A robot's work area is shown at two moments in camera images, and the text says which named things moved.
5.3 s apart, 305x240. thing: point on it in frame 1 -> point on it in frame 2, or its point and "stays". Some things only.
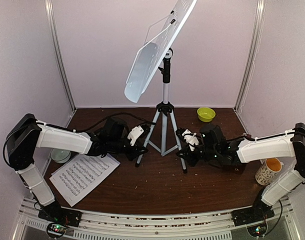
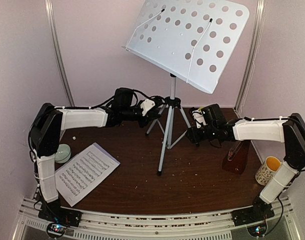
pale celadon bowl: x=60 y=156 stays
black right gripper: x=185 y=152 -> x=194 y=137
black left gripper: x=139 y=147 -> x=149 y=115
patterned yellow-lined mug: x=265 y=174 stays
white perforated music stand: x=162 y=134 -> x=189 y=40
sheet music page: x=74 y=179 stays
